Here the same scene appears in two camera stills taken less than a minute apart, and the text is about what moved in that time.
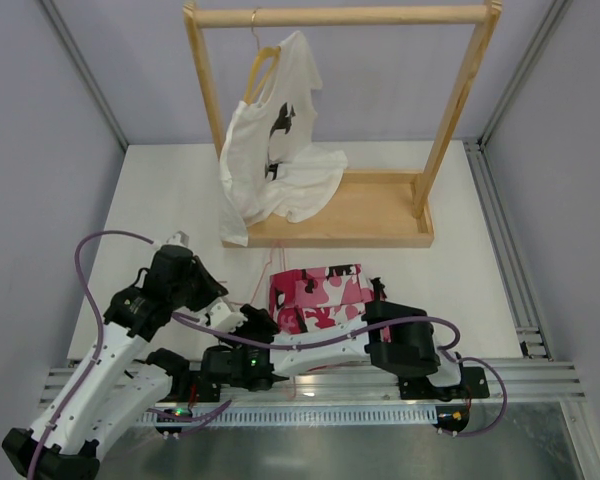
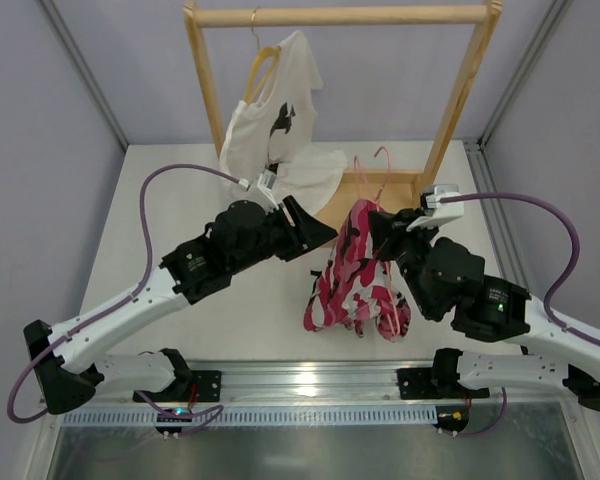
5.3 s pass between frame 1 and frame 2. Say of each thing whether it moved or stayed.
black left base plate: stayed
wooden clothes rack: stayed
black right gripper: moved
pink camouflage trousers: moved
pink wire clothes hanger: moved
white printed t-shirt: stayed
